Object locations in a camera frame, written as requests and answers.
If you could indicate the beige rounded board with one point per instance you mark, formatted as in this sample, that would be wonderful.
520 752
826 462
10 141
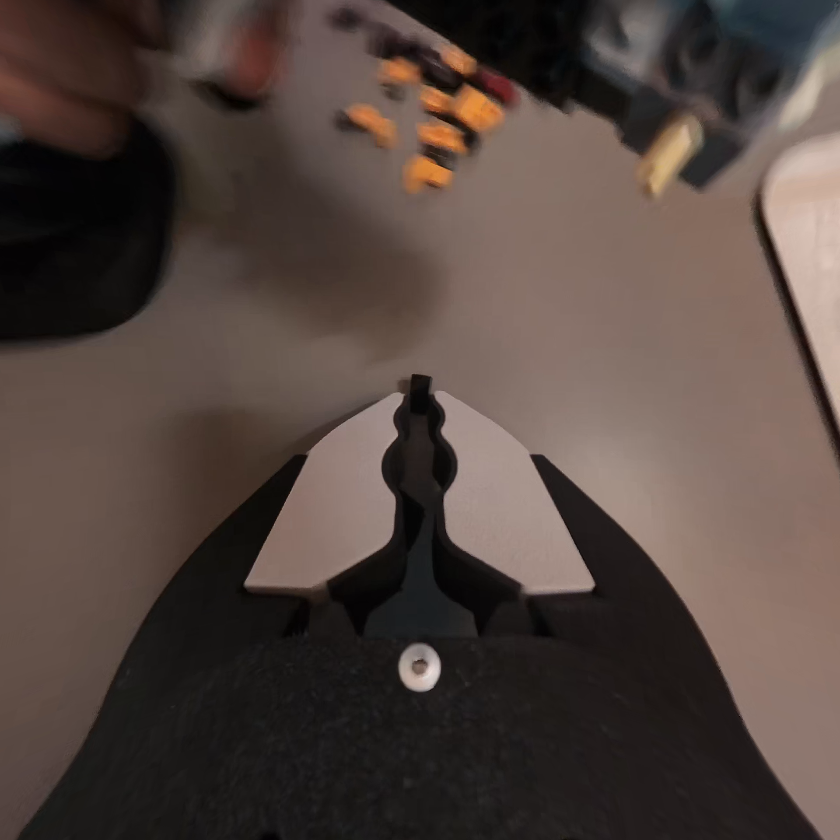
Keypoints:
810 275

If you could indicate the small black toy brick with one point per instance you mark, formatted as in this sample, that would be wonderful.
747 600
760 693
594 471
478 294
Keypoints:
420 394

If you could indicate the pile of orange black bricks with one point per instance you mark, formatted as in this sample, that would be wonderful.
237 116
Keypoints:
433 111

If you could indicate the black grey toy brick model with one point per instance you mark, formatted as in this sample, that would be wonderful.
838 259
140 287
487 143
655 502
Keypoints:
695 79

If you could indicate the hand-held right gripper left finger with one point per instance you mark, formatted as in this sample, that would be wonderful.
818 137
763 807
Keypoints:
328 512

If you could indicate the person's left hand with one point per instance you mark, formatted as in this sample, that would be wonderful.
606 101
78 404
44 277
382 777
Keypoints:
65 65

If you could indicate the person's left forearm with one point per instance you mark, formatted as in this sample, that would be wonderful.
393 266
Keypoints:
65 249

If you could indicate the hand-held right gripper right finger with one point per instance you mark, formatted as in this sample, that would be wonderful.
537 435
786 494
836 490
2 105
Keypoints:
512 512

